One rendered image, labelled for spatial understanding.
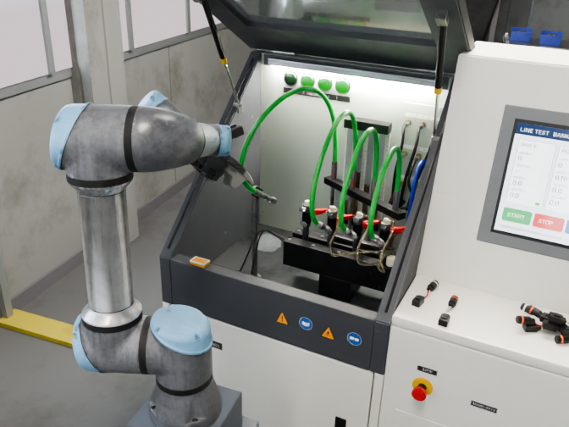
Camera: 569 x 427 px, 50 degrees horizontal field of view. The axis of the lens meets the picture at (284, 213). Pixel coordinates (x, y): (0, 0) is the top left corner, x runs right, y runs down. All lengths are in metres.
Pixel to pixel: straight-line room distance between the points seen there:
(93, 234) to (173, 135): 0.24
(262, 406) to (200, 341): 0.73
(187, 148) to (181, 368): 0.43
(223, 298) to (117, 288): 0.60
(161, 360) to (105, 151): 0.42
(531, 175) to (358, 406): 0.75
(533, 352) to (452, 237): 0.36
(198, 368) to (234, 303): 0.52
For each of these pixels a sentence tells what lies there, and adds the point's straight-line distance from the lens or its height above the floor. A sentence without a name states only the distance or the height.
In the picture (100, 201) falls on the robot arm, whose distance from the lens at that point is 1.11.
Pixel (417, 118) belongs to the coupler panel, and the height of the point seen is 1.32.
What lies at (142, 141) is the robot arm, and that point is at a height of 1.50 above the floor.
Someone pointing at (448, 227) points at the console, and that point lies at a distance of 1.65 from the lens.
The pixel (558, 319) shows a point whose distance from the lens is 1.55.
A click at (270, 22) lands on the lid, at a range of 1.85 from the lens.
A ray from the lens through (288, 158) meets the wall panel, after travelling 2.08.
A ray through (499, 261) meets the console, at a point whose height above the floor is 1.07.
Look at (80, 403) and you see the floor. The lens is 2.78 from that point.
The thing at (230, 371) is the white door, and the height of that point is 0.62.
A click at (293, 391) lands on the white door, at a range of 1.80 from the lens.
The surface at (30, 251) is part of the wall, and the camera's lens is 3.41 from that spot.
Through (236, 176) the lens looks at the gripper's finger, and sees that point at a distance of 1.63.
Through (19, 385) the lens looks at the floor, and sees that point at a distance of 2.95.
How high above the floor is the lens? 1.84
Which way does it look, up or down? 26 degrees down
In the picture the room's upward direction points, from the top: 2 degrees clockwise
